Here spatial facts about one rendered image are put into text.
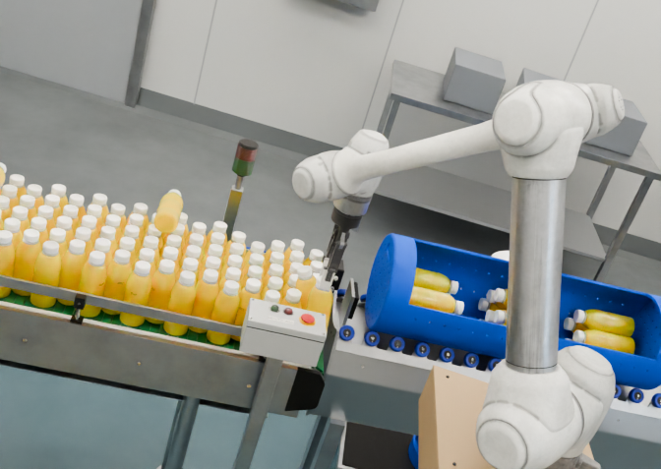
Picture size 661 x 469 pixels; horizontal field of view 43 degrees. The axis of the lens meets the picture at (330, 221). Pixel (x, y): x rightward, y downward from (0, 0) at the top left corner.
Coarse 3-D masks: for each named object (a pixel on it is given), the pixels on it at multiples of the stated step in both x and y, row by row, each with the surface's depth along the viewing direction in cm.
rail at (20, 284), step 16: (16, 288) 215; (32, 288) 215; (48, 288) 216; (64, 288) 216; (96, 304) 218; (112, 304) 218; (128, 304) 218; (176, 320) 221; (192, 320) 221; (208, 320) 222; (240, 336) 224
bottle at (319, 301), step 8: (312, 288) 223; (312, 296) 222; (320, 296) 221; (328, 296) 221; (312, 304) 222; (320, 304) 221; (328, 304) 222; (320, 312) 222; (328, 312) 223; (328, 320) 225
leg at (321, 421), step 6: (318, 420) 273; (324, 420) 271; (318, 426) 272; (324, 426) 272; (312, 432) 278; (318, 432) 274; (312, 438) 276; (318, 438) 275; (312, 444) 276; (318, 444) 276; (306, 450) 281; (312, 450) 277; (306, 456) 279; (312, 456) 279; (306, 462) 280; (300, 468) 284; (306, 468) 281
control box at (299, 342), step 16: (256, 304) 213; (272, 304) 215; (256, 320) 207; (272, 320) 208; (288, 320) 210; (320, 320) 214; (256, 336) 208; (272, 336) 208; (288, 336) 209; (304, 336) 209; (320, 336) 209; (256, 352) 210; (272, 352) 211; (288, 352) 211; (304, 352) 211; (320, 352) 211
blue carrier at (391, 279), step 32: (384, 256) 242; (416, 256) 232; (448, 256) 252; (480, 256) 246; (384, 288) 233; (480, 288) 259; (576, 288) 259; (608, 288) 255; (384, 320) 231; (416, 320) 231; (448, 320) 231; (640, 320) 263; (480, 352) 241; (608, 352) 238; (640, 352) 259; (640, 384) 247
